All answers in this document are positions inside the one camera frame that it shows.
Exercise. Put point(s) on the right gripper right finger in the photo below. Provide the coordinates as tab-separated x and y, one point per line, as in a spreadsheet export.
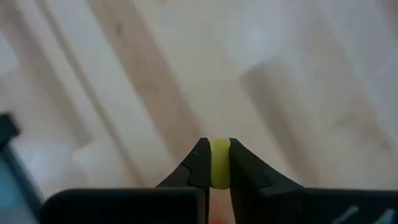
248	180

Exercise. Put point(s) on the yellow rubber eraser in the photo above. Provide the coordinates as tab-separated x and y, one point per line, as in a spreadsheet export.
220	163

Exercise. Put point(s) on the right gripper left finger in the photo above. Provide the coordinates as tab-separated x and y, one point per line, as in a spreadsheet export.
196	171

